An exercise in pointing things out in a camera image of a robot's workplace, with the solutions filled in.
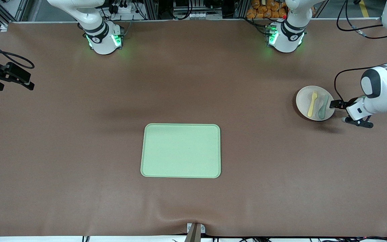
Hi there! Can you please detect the metal table clamp bracket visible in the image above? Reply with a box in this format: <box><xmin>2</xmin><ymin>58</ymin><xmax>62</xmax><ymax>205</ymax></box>
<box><xmin>184</xmin><ymin>223</ymin><xmax>206</xmax><ymax>242</ymax></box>

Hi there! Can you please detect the white power strip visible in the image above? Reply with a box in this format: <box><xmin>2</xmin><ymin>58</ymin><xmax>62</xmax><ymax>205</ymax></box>
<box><xmin>111</xmin><ymin>2</ymin><xmax>134</xmax><ymax>14</ymax></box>

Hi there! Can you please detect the light green rectangular tray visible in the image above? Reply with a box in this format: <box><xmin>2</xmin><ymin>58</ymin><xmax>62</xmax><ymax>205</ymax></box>
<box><xmin>140</xmin><ymin>123</ymin><xmax>221</xmax><ymax>178</ymax></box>

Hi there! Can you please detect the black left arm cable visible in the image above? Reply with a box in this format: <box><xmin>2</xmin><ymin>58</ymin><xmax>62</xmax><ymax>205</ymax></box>
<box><xmin>334</xmin><ymin>0</ymin><xmax>387</xmax><ymax>103</ymax></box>

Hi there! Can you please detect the yellow plastic fork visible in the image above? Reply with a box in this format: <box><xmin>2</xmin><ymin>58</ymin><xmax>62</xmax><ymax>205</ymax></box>
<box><xmin>307</xmin><ymin>91</ymin><xmax>318</xmax><ymax>118</ymax></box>

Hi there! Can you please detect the aluminium frame post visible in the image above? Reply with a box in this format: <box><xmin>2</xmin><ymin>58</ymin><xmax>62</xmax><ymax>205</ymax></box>
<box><xmin>143</xmin><ymin>0</ymin><xmax>159</xmax><ymax>20</ymax></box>

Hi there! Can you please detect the orange snack packets pile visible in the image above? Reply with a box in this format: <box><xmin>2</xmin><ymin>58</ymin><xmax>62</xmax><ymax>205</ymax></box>
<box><xmin>246</xmin><ymin>0</ymin><xmax>287</xmax><ymax>19</ymax></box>

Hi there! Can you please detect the brown table cover mat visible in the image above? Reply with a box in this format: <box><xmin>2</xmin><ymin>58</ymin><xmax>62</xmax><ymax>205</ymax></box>
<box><xmin>0</xmin><ymin>20</ymin><xmax>387</xmax><ymax>237</ymax></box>

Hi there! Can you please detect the beige round plate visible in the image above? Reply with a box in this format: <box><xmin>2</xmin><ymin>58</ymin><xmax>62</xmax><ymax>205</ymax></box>
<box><xmin>296</xmin><ymin>85</ymin><xmax>336</xmax><ymax>121</ymax></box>

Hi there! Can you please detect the grey-green plastic spoon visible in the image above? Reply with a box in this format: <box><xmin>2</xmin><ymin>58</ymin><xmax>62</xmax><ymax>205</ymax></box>
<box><xmin>317</xmin><ymin>95</ymin><xmax>329</xmax><ymax>120</ymax></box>

